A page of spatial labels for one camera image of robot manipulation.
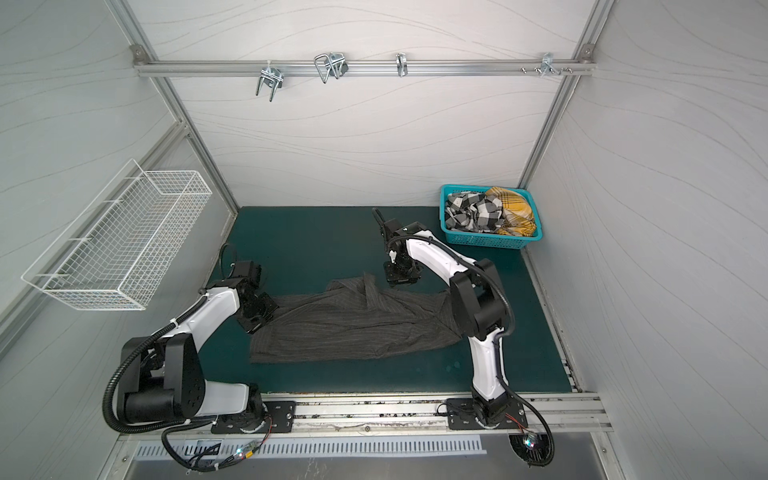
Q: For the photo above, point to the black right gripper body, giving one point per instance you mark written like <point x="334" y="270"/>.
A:
<point x="401" y="274"/>

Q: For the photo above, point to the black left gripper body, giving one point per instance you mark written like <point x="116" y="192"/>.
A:
<point x="254" y="316"/>

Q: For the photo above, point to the dark grey pinstriped shirt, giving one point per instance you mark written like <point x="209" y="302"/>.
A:
<point x="354" y="319"/>

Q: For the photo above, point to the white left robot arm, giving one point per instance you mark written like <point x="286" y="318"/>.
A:
<point x="160" y="383"/>

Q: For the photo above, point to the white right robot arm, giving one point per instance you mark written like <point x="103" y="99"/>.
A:
<point x="479" y="306"/>

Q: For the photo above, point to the teal plastic laundry basket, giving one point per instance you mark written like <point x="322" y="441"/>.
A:
<point x="491" y="240"/>

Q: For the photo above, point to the black white checkered shirt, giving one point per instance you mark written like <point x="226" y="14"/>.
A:
<point x="473" y="212"/>

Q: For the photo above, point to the yellow plaid shirt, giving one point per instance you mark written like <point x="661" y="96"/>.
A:
<point x="517" y="214"/>

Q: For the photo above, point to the white vent grille strip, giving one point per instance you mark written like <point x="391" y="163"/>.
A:
<point x="325" y="447"/>

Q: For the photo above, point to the metal clamp hook middle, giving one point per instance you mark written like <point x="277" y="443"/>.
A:
<point x="330" y="65"/>

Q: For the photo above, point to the metal clamp hook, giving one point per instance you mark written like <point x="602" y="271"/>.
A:
<point x="330" y="65"/>
<point x="270" y="80"/>

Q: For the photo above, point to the metal clamp hook left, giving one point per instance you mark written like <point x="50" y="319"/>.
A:
<point x="270" y="80"/>

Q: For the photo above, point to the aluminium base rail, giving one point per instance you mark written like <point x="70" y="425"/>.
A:
<point x="379" y="414"/>

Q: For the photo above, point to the white wire wall basket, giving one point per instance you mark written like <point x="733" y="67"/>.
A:
<point x="115" y="253"/>

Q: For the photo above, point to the small metal ring clamp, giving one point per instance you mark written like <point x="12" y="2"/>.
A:
<point x="401" y="65"/>

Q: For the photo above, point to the metal bracket right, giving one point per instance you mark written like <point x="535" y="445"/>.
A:
<point x="547" y="67"/>

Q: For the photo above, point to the aluminium horizontal rail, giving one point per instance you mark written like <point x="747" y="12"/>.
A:
<point x="357" y="68"/>

